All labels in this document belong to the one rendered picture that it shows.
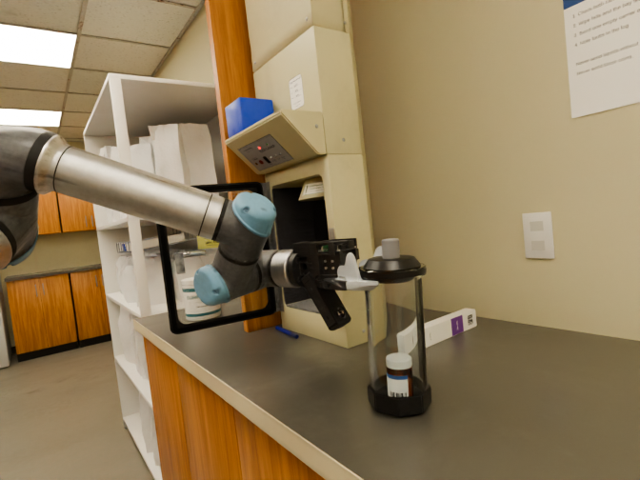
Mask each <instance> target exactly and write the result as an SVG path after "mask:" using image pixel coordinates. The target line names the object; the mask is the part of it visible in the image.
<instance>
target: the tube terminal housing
mask: <svg viewBox="0 0 640 480"><path fill-rule="evenodd" d="M299 73H301V74H302V83H303V92H304V101H305V106H303V107H301V108H299V109H297V110H308V111H321V112H322V117H323V127H324V135H325V144H326V154H325V155H322V156H319V157H316V158H313V159H311V160H308V161H304V162H301V163H298V164H295V165H292V166H289V167H286V168H283V169H280V170H276V171H273V172H270V173H267V174H265V180H266V183H267V182H270V196H271V202H272V194H271V191H272V189H283V188H302V187H303V185H304V182H305V180H307V179H311V178H316V177H322V179H323V187H324V195H325V204H326V213H327V222H328V230H329V229H331V228H334V236H335V239H345V238H356V240H357V248H358V249H359V258H360V259H358V260H357V266H358V268H359V263H360V262H361V261H362V260H365V259H369V258H372V257H373V255H374V253H375V245H374V235H373V226H372V217H371V207H370V190H369V180H368V171H367V162H366V153H365V143H364V133H363V125H362V115H361V106H360V96H359V88H358V78H357V68H356V61H355V57H354V52H353V48H352V43H351V40H350V34H349V33H346V32H342V31H338V30H330V29H326V28H321V27H317V26H312V27H311V28H309V29H308V30H307V31H305V32H304V33H303V34H302V35H300V36H299V37H298V38H297V39H296V40H294V41H293V42H292V43H291V44H289V45H288V46H287V47H286V48H284V49H283V50H282V51H280V52H279V53H278V54H277V55H275V56H274V57H273V58H272V59H271V60H269V62H268V63H266V64H265V65H264V66H263V67H261V68H260V69H259V70H257V71H256V72H255V73H254V74H253V80H254V87H255V96H256V98H258V99H269V100H272V104H273V109H274V111H273V112H276V111H278V110H280V109H283V110H291V103H290V87H289V80H291V79H292V78H293V77H295V76H296V75H298V74H299ZM272 204H273V202H272ZM336 293H337V295H338V296H339V298H340V300H341V301H342V303H343V305H344V307H345V308H346V310H347V312H348V313H349V315H350V318H351V320H350V322H349V323H348V324H347V325H345V326H344V327H342V328H340V329H338V330H329V328H328V327H327V325H326V323H325V321H324V320H323V318H322V316H321V314H318V313H313V312H309V311H304V310H297V309H293V308H289V307H287V305H286V304H285V301H284V293H283V287H282V295H283V303H284V311H281V319H282V328H283V329H286V330H292V331H295V332H298V333H301V334H305V335H307V336H310V337H313V338H316V339H320V340H323V341H326V342H329V343H332V344H334V345H338V346H341V347H344V348H347V349H349V348H351V347H354V346H357V345H360V344H363V343H366V342H368V335H367V320H366V305H365V291H364V290H336Z"/></svg>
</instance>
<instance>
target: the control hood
mask: <svg viewBox="0 0 640 480"><path fill-rule="evenodd" d="M268 134H270V135H271V136H272V137H273V138H274V139H275V140H276V141H277V142H278V143H279V144H280V145H281V146H282V147H283V148H284V149H285V150H286V151H287V152H288V153H289V154H290V156H291V157H292V158H293V159H292V160H289V161H287V162H285V163H282V164H279V165H276V166H273V167H270V168H267V169H265V170H260V171H259V170H258V169H257V168H256V167H255V166H254V165H253V164H252V163H251V162H250V161H249V160H248V159H247V158H246V157H245V156H244V155H243V154H242V153H241V152H240V151H239V149H241V148H243V147H245V146H246V145H248V144H250V143H252V142H254V141H256V140H258V139H260V138H262V137H264V136H266V135H268ZM225 143H226V145H227V146H228V147H229V148H230V149H231V150H232V151H233V152H234V153H235V154H236V155H237V156H238V157H239V158H241V159H242V160H243V161H244V162H245V163H246V164H247V165H248V166H249V167H250V168H251V169H252V170H253V171H254V172H255V173H256V174H258V175H259V174H267V173H270V172H273V171H276V170H280V169H283V168H286V167H289V166H292V165H295V164H298V163H301V162H304V161H308V160H311V159H313V158H316V157H319V156H322V155H325V154H326V144H325V135H324V127H323V117H322V112H321V111H308V110H283V109H280V110H278V111H276V112H274V113H273V114H271V115H269V116H267V117H266V118H264V119H262V120H260V121H259V122H257V123H255V124H253V125H252V126H250V127H248V128H246V129H245V130H242V131H240V132H239V133H237V134H235V135H233V136H232V137H231V138H229V139H227V140H226V141H225Z"/></svg>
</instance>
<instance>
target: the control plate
mask: <svg viewBox="0 0 640 480"><path fill-rule="evenodd" d="M266 143H268V144H269V145H268V146H267V145H266ZM258 146H259V147H261V149H258ZM239 151H240V152H241V153H242V154H243V155H244V156H245V157H246V158H247V159H248V160H249V161H250V162H251V163H252V164H253V165H254V166H255V167H256V168H257V169H258V170H259V171H260V170H265V169H267V168H270V167H273V166H276V165H279V164H282V163H285V162H287V161H289V160H292V159H293V158H292V157H291V156H290V154H289V153H288V152H287V151H286V150H285V149H284V148H283V147H282V146H281V145H280V144H279V143H278V142H277V141H276V140H275V139H274V138H273V137H272V136H271V135H270V134H268V135H266V136H264V137H262V138H260V139H258V140H256V141H254V142H252V143H250V144H248V145H246V146H245V147H243V148H241V149H239ZM279 152H281V153H282V155H279ZM274 154H276V155H277V157H274ZM264 156H266V157H267V158H268V159H269V160H270V161H271V163H268V162H267V161H266V160H265V159H264V158H263V157H264ZM270 156H271V157H272V159H270ZM259 160H261V161H263V162H264V164H260V163H259ZM255 163H257V164H258V165H256V164H255Z"/></svg>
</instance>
